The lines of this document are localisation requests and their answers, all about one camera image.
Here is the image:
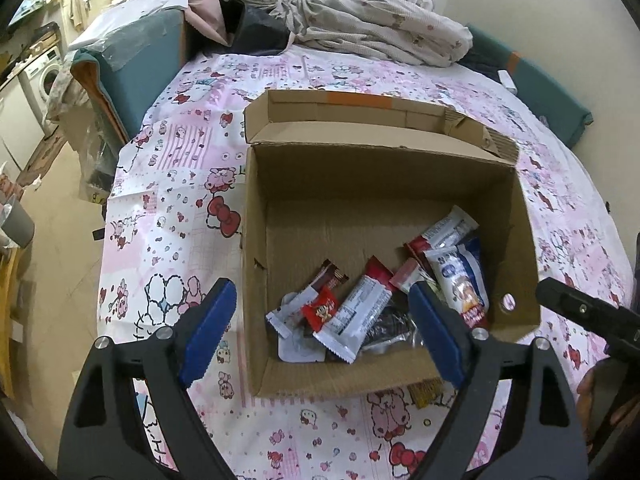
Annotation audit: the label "floral cloth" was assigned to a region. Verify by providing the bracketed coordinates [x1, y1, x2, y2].
[44, 54, 92, 122]

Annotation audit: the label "clear plastic bag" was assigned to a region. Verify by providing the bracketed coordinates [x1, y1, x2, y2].
[79, 119, 122, 207]

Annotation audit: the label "clear white snack wrapper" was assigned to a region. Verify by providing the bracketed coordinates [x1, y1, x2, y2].
[277, 330, 327, 364]

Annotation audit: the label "dark garment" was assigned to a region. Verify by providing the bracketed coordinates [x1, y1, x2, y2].
[225, 0, 297, 56]

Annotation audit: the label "cardboard box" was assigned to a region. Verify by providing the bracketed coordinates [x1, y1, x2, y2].
[241, 89, 542, 400]

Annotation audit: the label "white plastic sheet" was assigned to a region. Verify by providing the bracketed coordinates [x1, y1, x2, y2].
[67, 0, 190, 52]

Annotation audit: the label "brown striped snack packet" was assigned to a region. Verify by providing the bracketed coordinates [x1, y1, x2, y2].
[407, 379, 444, 409]

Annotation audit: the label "person's right hand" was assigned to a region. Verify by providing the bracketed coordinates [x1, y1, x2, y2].
[576, 362, 608, 443]

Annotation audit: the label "white cabinet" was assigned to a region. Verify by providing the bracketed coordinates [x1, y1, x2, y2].
[0, 74, 47, 173]

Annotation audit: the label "blue white snack packet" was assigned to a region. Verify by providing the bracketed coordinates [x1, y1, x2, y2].
[426, 236, 492, 330]

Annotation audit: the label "crumpled floral blanket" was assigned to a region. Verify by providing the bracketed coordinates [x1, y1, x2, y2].
[227, 0, 474, 68]

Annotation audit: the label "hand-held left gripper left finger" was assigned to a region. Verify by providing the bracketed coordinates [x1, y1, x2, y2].
[57, 277, 238, 480]

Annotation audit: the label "red white striped snack packet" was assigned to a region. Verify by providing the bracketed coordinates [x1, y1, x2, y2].
[404, 205, 479, 262]

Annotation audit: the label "hanging towels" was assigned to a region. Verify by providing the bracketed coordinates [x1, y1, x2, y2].
[69, 0, 94, 29]

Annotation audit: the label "pink cartoon printed bed sheet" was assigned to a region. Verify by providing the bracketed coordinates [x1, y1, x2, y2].
[97, 42, 635, 480]

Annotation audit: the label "grey bin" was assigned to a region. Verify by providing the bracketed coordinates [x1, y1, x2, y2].
[0, 199, 36, 249]

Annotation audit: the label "pink snack packet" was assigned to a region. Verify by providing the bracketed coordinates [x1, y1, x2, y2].
[389, 258, 427, 294]

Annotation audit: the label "dark cookies clear packet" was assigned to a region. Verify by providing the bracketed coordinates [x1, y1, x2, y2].
[359, 296, 420, 357]

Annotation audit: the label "brown floor rug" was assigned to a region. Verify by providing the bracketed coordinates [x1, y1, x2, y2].
[24, 129, 72, 177]

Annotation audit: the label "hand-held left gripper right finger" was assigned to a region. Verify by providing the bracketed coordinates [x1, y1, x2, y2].
[407, 280, 589, 480]

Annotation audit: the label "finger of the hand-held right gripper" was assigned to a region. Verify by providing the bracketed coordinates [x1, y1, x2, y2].
[535, 277, 640, 361]

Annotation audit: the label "small red snack packet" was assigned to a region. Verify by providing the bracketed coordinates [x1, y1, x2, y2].
[301, 285, 342, 334]

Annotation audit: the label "pink cloth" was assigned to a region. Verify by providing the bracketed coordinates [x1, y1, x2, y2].
[184, 0, 232, 45]

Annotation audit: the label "wooden chair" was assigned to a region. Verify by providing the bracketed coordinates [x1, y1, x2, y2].
[0, 247, 28, 397]

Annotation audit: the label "washing machine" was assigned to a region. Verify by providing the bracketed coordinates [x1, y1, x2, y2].
[24, 44, 64, 112]

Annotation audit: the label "teal cushion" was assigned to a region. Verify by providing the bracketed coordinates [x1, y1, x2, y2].
[70, 7, 188, 147]
[462, 24, 594, 149]

